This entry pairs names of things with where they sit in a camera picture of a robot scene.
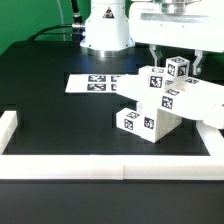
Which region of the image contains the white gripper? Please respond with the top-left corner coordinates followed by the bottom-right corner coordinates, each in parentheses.
top-left (129, 0), bottom-right (224, 75)

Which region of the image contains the white marker cube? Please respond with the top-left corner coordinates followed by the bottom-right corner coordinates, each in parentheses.
top-left (166, 56), bottom-right (190, 78)
top-left (138, 66), bottom-right (165, 89)

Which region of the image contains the white chair back frame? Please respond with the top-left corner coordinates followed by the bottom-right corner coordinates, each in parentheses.
top-left (116, 75), bottom-right (224, 129)

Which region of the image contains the white chair seat piece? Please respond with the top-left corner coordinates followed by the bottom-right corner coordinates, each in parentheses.
top-left (136, 102), bottom-right (182, 143)

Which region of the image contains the robot base column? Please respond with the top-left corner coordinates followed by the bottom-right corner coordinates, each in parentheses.
top-left (80, 0), bottom-right (135, 57)

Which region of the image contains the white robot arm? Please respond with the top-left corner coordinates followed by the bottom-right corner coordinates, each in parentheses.
top-left (129, 0), bottom-right (224, 75)

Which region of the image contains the white marker sheet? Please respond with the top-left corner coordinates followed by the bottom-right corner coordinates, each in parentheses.
top-left (65, 74), bottom-right (121, 93)

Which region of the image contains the white right side wall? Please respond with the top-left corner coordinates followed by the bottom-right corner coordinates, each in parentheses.
top-left (196, 121), bottom-right (224, 158)

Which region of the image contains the white wall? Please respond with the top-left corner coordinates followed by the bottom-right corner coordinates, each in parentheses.
top-left (196, 121), bottom-right (224, 158)
top-left (0, 111), bottom-right (18, 155)

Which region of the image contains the black cable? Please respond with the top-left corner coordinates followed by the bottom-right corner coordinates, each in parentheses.
top-left (27, 0), bottom-right (88, 42)

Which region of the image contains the white obstacle wall bar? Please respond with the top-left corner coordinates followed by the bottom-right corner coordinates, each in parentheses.
top-left (0, 155), bottom-right (224, 180)

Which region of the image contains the white left side wall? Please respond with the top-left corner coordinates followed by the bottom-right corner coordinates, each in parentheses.
top-left (0, 111), bottom-right (18, 155)

